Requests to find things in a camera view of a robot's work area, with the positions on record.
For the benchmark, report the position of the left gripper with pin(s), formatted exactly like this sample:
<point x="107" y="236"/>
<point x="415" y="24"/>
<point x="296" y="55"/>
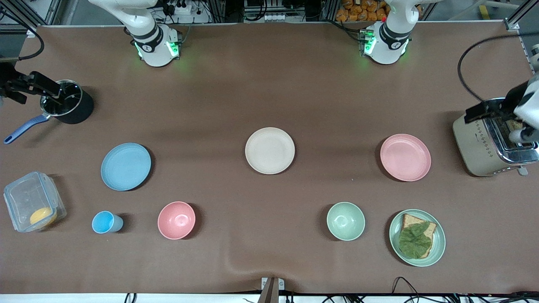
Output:
<point x="510" y="98"/>

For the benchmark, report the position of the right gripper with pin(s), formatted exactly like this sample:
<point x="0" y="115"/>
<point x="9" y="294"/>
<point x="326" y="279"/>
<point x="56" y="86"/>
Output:
<point x="8" y="78"/>

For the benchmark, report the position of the pink plate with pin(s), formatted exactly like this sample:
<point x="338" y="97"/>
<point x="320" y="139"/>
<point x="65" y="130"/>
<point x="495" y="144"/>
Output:
<point x="405" y="157"/>

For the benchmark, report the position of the blue plate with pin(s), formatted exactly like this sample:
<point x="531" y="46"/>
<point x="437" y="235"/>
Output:
<point x="125" y="166"/>

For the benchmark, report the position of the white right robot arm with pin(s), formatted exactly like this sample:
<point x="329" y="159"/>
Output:
<point x="153" y="42"/>

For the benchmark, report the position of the brown toast slice in toaster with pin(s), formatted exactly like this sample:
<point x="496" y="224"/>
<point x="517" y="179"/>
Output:
<point x="517" y="124"/>

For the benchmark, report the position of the beige and chrome toaster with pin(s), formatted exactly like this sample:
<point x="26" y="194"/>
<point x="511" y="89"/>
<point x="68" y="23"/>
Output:
<point x="476" y="147"/>

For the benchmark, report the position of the clear plastic container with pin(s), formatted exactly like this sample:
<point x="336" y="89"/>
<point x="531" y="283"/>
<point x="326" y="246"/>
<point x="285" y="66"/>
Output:
<point x="25" y="193"/>

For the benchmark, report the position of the bread slice under lettuce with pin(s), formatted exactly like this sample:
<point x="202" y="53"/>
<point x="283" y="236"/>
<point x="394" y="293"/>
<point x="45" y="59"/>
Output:
<point x="410" y="219"/>

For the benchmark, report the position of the yellow round food piece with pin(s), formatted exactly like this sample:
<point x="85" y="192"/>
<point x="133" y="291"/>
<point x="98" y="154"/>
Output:
<point x="43" y="216"/>

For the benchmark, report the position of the green plate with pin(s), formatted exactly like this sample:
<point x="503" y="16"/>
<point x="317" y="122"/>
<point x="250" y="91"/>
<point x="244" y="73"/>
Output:
<point x="438" y="246"/>

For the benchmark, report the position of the green lettuce leaf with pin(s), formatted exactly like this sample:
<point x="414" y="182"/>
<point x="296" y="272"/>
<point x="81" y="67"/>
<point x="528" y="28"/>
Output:
<point x="414" y="240"/>

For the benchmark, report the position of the blue cup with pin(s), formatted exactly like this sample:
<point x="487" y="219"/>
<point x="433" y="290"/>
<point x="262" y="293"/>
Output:
<point x="105" y="222"/>

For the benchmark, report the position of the white power strip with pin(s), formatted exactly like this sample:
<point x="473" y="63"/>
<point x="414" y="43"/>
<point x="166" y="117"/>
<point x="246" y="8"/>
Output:
<point x="181" y="7"/>

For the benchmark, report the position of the orange snack bag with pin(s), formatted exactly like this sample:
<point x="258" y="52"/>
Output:
<point x="358" y="10"/>

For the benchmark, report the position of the green bowl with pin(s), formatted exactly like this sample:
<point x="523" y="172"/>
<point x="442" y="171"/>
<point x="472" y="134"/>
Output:
<point x="345" y="221"/>

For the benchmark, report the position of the pink bowl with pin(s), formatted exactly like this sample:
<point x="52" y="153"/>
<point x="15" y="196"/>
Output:
<point x="176" y="220"/>

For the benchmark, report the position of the brown table cover mat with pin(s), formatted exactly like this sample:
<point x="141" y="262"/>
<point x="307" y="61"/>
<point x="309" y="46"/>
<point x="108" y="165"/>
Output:
<point x="269" y="84"/>

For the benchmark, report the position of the beige plate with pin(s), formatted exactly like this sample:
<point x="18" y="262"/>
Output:
<point x="270" y="150"/>

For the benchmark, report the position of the metal table edge clamp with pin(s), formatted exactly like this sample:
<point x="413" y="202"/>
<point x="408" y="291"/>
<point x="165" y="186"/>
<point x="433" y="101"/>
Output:
<point x="272" y="288"/>

